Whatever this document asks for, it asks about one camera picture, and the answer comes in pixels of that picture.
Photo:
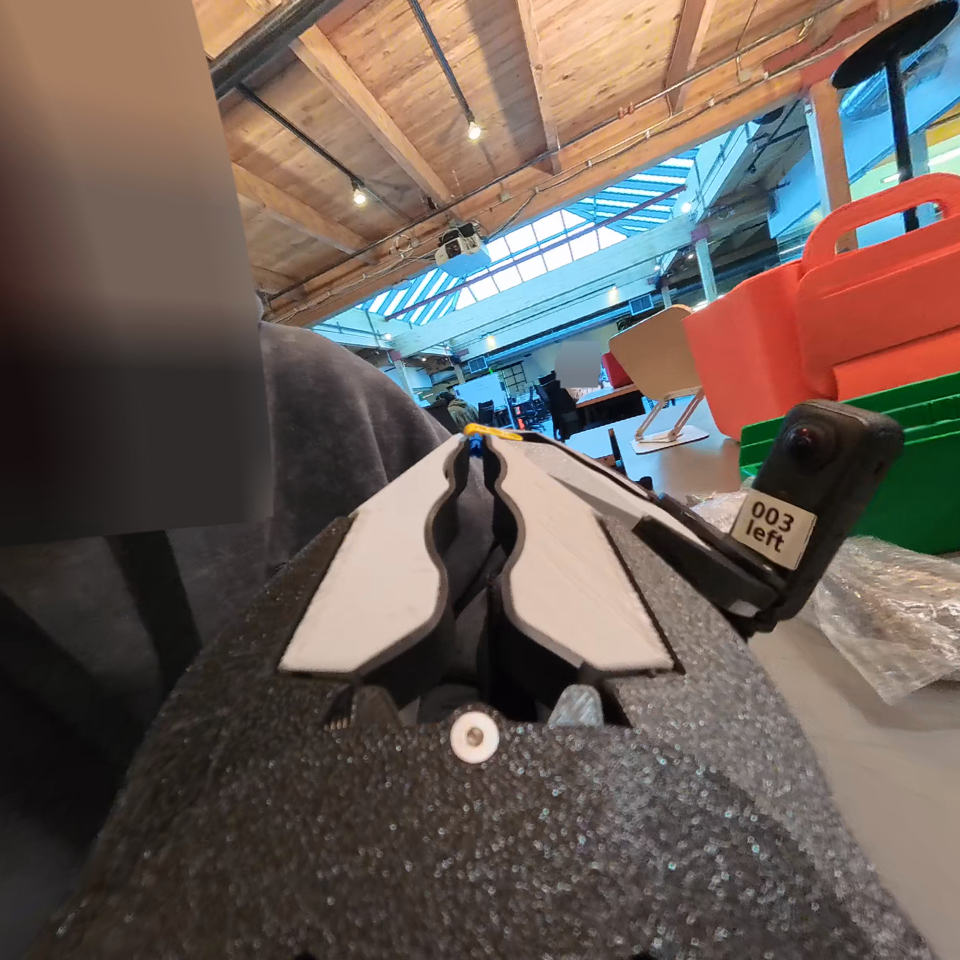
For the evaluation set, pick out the green plastic bin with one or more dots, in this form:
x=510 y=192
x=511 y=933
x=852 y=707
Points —
x=915 y=465

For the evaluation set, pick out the small yellow toy brick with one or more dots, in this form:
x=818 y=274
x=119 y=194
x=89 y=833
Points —
x=477 y=435

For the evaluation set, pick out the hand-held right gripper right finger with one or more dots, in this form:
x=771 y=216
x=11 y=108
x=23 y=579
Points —
x=585 y=600

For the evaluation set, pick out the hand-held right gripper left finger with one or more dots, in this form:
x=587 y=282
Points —
x=360 y=600

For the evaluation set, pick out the crumpled clear plastic bag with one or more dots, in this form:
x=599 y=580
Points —
x=885 y=615

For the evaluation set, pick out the tan board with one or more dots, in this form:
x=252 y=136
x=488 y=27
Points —
x=660 y=360

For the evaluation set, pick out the black office chair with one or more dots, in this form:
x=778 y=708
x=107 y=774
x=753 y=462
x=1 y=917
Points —
x=558 y=405

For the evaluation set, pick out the orange plastic carrier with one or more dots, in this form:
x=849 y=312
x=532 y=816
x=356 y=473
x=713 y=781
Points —
x=840 y=330

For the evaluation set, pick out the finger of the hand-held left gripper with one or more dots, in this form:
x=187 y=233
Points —
x=615 y=492

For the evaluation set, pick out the black round pedestal table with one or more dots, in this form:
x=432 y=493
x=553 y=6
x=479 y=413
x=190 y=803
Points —
x=900 y=45

